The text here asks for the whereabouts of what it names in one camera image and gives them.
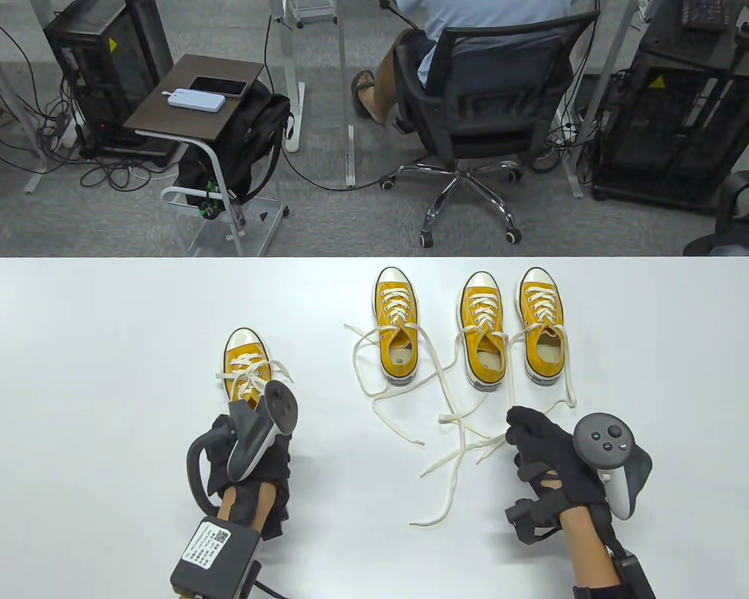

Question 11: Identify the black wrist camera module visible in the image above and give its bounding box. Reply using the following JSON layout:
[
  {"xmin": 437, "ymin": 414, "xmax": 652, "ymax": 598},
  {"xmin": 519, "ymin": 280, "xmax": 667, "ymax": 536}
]
[{"xmin": 504, "ymin": 496, "xmax": 562, "ymax": 545}]

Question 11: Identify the person's left hand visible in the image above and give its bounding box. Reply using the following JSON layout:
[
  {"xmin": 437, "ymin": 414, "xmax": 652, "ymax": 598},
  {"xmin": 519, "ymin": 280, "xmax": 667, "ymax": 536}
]
[{"xmin": 206, "ymin": 415, "xmax": 294, "ymax": 540}]

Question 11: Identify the black mesh office chair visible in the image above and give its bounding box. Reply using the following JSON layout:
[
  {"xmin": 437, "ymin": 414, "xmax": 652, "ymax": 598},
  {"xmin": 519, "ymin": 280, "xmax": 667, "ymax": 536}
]
[{"xmin": 379, "ymin": 11, "xmax": 602, "ymax": 247}]

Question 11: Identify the white drawer unit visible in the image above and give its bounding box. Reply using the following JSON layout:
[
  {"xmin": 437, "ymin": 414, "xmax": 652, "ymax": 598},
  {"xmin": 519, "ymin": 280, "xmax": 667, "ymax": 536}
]
[{"xmin": 284, "ymin": 0, "xmax": 338, "ymax": 26}]

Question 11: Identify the person's left forearm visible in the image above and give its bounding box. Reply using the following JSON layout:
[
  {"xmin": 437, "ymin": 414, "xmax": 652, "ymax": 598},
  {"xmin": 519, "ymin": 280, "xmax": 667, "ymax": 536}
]
[{"xmin": 215, "ymin": 480, "xmax": 278, "ymax": 537}]

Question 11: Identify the light blue power bank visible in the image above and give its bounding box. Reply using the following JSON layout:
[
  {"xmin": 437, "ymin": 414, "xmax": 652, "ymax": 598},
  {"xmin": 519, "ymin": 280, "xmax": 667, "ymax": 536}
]
[{"xmin": 161, "ymin": 88, "xmax": 227, "ymax": 114}]

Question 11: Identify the person's right forearm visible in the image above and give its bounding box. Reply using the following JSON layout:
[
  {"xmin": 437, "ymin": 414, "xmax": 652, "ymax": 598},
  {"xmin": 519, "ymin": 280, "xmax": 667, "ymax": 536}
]
[{"xmin": 559, "ymin": 507, "xmax": 619, "ymax": 599}]

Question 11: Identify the black backpack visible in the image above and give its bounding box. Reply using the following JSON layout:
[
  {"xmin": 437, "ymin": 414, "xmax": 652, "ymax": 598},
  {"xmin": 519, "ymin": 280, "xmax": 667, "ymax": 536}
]
[{"xmin": 178, "ymin": 80, "xmax": 294, "ymax": 219}]

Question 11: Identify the black computer tower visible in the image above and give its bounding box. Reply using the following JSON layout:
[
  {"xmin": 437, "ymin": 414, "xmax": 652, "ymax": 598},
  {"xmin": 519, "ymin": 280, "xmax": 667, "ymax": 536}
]
[{"xmin": 42, "ymin": 0, "xmax": 174, "ymax": 164}]

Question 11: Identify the person's right hand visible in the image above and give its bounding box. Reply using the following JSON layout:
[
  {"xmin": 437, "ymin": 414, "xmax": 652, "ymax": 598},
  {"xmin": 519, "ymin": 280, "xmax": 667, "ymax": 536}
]
[{"xmin": 506, "ymin": 406, "xmax": 610, "ymax": 517}]

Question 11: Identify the black keyboard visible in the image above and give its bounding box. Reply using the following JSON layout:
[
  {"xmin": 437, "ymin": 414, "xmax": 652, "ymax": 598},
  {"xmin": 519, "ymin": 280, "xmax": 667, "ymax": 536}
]
[{"xmin": 680, "ymin": 0, "xmax": 734, "ymax": 31}]

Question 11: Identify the black computer cabinet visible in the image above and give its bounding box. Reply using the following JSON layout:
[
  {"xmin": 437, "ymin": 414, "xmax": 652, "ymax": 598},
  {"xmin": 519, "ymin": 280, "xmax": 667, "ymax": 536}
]
[{"xmin": 590, "ymin": 0, "xmax": 749, "ymax": 210}]

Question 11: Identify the brown side table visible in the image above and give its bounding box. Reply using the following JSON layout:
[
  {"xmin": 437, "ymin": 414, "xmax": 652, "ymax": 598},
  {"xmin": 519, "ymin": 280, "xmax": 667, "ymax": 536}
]
[{"xmin": 124, "ymin": 54, "xmax": 290, "ymax": 258}]

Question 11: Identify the white desk leg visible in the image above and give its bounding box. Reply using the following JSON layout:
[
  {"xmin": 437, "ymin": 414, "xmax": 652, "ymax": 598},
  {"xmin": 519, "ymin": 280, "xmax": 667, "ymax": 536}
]
[
  {"xmin": 0, "ymin": 0, "xmax": 54, "ymax": 194},
  {"xmin": 562, "ymin": 0, "xmax": 637, "ymax": 200},
  {"xmin": 336, "ymin": 0, "xmax": 358, "ymax": 188},
  {"xmin": 268, "ymin": 0, "xmax": 305, "ymax": 153}
]

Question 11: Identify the black smartphone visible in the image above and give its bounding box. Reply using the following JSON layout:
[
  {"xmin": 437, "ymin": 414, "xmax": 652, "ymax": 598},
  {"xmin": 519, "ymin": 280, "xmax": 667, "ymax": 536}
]
[{"xmin": 188, "ymin": 75, "xmax": 249, "ymax": 97}]

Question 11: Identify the black forearm electronics box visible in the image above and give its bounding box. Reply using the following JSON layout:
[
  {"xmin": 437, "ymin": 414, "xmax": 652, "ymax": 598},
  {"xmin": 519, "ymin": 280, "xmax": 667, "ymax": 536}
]
[
  {"xmin": 170, "ymin": 515, "xmax": 264, "ymax": 599},
  {"xmin": 612, "ymin": 549, "xmax": 656, "ymax": 599}
]

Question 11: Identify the dark grey hand controller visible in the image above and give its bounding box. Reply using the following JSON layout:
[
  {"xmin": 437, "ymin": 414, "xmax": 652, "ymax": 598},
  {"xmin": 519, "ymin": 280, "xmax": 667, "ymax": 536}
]
[
  {"xmin": 573, "ymin": 413, "xmax": 653, "ymax": 520},
  {"xmin": 186, "ymin": 379, "xmax": 299, "ymax": 509}
]

